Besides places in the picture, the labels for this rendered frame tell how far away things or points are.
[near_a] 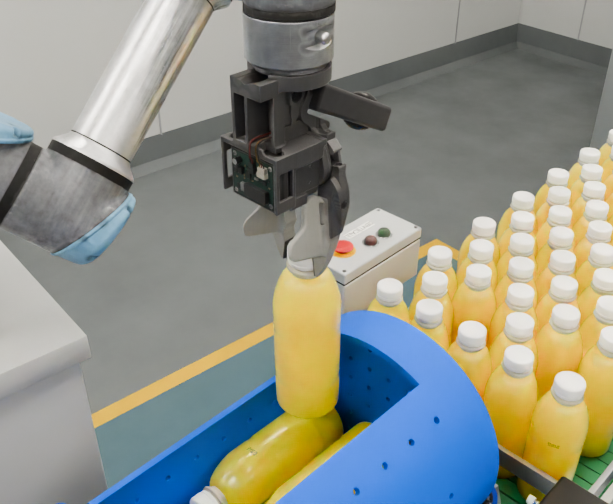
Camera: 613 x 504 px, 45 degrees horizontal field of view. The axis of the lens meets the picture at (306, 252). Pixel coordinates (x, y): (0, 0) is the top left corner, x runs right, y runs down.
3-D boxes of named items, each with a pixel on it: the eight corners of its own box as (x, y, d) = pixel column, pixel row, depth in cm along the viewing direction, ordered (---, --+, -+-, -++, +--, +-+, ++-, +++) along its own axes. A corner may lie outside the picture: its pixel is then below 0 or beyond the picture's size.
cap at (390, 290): (375, 303, 113) (375, 294, 112) (377, 288, 116) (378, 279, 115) (400, 306, 112) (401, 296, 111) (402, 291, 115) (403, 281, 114)
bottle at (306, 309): (350, 398, 85) (355, 266, 75) (301, 427, 82) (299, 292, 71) (313, 364, 90) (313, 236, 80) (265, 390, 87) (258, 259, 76)
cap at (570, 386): (554, 379, 99) (557, 369, 98) (585, 388, 98) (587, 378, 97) (549, 398, 96) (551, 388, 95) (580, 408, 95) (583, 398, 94)
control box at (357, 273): (299, 299, 128) (299, 249, 123) (374, 253, 140) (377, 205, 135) (343, 325, 123) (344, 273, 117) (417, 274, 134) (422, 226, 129)
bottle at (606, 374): (551, 436, 115) (576, 343, 105) (578, 414, 119) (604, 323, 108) (592, 464, 110) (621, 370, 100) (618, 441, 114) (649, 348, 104)
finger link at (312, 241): (281, 294, 71) (268, 205, 67) (324, 269, 74) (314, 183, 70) (304, 304, 69) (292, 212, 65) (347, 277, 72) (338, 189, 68)
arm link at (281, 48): (289, -8, 64) (360, 11, 60) (289, 44, 67) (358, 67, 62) (222, 9, 60) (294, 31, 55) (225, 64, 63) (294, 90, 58)
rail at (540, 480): (347, 368, 121) (348, 354, 119) (351, 366, 122) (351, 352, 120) (576, 514, 98) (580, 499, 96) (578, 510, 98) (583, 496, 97)
